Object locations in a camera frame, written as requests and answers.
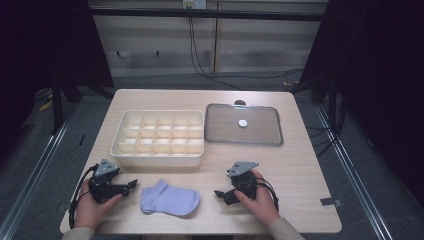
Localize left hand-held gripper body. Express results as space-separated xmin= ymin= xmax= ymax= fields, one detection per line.
xmin=88 ymin=158 xmax=131 ymax=204

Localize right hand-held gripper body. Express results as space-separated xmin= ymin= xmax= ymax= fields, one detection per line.
xmin=226 ymin=161 xmax=260 ymax=205

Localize cream divided storage box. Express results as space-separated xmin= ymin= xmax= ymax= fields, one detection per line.
xmin=109 ymin=109 xmax=205 ymax=168

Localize light purple sock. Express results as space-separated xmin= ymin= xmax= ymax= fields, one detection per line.
xmin=139 ymin=179 xmax=201 ymax=217

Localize person's left hand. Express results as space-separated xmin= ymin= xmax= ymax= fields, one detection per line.
xmin=73 ymin=179 xmax=124 ymax=230

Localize person's right hand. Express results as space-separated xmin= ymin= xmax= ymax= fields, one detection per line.
xmin=233 ymin=169 xmax=282 ymax=229

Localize clear plastic box lid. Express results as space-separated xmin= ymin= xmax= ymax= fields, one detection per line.
xmin=203 ymin=102 xmax=285 ymax=147

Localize grey tape piece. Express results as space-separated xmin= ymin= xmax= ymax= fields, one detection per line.
xmin=319 ymin=197 xmax=343 ymax=207

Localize black metal stand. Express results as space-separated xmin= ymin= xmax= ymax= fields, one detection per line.
xmin=289 ymin=74 xmax=338 ymax=132
xmin=50 ymin=75 xmax=116 ymax=135

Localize yellow object on floor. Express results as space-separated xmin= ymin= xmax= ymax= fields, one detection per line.
xmin=38 ymin=99 xmax=54 ymax=112

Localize dark curtain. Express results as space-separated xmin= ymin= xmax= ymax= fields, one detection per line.
xmin=0 ymin=0 xmax=115 ymax=161
xmin=299 ymin=0 xmax=424 ymax=204

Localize black horizontal bar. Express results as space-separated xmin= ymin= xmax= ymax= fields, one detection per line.
xmin=89 ymin=8 xmax=326 ymax=22

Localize right hand-held gripper black cable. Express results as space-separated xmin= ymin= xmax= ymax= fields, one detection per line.
xmin=256 ymin=178 xmax=280 ymax=213

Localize hand-held gripper black cable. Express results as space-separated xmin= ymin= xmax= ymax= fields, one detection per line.
xmin=256 ymin=178 xmax=280 ymax=213
xmin=68 ymin=163 xmax=100 ymax=230

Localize left hand-held gripper black cable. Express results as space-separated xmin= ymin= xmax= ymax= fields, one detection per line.
xmin=68 ymin=163 xmax=100 ymax=230

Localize aluminium floor rail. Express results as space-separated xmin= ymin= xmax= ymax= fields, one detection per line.
xmin=0 ymin=103 xmax=80 ymax=240
xmin=314 ymin=104 xmax=395 ymax=240

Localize black floor cables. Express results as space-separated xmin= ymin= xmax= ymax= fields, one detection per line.
xmin=305 ymin=122 xmax=338 ymax=158

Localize black hanging wall cable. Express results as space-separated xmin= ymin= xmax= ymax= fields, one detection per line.
xmin=188 ymin=16 xmax=304 ymax=91

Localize white wall outlet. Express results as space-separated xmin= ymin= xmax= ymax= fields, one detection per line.
xmin=182 ymin=0 xmax=208 ymax=10

